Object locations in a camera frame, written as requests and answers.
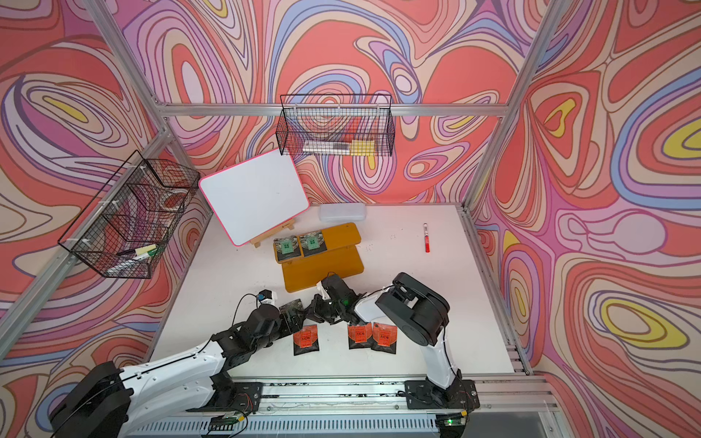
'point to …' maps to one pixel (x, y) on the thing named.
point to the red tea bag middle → (360, 336)
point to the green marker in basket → (141, 254)
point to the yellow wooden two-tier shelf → (343, 256)
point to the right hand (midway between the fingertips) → (303, 321)
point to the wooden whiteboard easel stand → (256, 241)
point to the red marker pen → (427, 239)
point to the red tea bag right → (384, 338)
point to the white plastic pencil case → (342, 212)
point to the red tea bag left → (306, 340)
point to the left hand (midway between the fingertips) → (300, 319)
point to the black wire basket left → (121, 230)
